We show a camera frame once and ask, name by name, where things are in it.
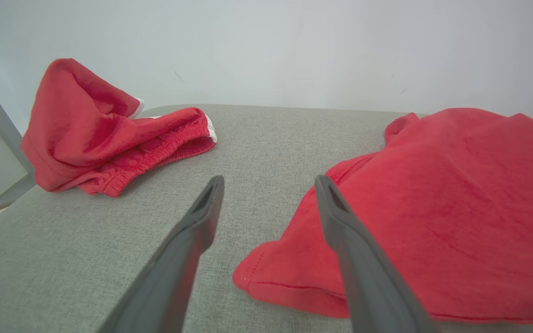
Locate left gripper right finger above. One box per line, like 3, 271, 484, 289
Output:
314, 174, 439, 333

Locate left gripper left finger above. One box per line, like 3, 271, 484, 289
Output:
97, 175, 226, 333

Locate red Bulls basketball jersey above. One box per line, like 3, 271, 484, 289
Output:
232, 107, 533, 324

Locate red shorts with white stripe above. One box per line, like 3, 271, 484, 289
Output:
20, 58, 218, 198

